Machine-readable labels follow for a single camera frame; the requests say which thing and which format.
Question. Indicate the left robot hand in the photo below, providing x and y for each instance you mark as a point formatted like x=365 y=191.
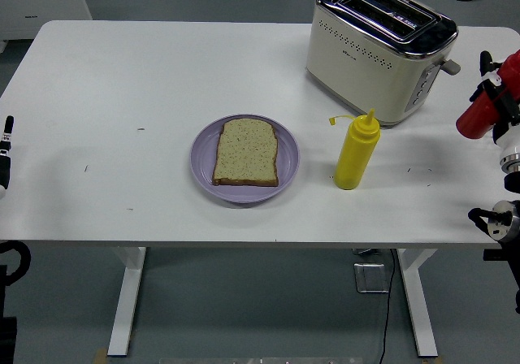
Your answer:
x=4 y=167

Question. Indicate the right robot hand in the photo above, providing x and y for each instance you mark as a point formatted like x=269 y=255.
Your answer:
x=508 y=136

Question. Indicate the red squeeze bottle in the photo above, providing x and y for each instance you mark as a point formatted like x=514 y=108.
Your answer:
x=475 y=118

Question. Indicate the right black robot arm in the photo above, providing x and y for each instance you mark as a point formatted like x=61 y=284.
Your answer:
x=501 y=222

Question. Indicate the bread slice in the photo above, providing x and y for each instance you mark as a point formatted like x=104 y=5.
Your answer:
x=245 y=152

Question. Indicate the black table control panel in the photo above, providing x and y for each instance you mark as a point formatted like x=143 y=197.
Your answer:
x=493 y=255

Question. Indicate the yellow squeeze bottle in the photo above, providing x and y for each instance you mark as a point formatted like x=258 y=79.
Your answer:
x=356 y=152

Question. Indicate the cream and chrome toaster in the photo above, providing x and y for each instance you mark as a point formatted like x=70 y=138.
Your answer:
x=365 y=71

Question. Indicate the white appliance cabinet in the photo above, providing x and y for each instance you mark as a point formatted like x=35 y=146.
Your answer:
x=40 y=6

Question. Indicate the white table leg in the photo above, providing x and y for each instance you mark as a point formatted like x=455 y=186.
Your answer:
x=126 y=299
x=418 y=299

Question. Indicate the metal floor socket plate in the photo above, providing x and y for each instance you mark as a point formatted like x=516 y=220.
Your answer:
x=371 y=278

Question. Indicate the purple plate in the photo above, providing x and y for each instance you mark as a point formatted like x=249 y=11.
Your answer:
x=203 y=165

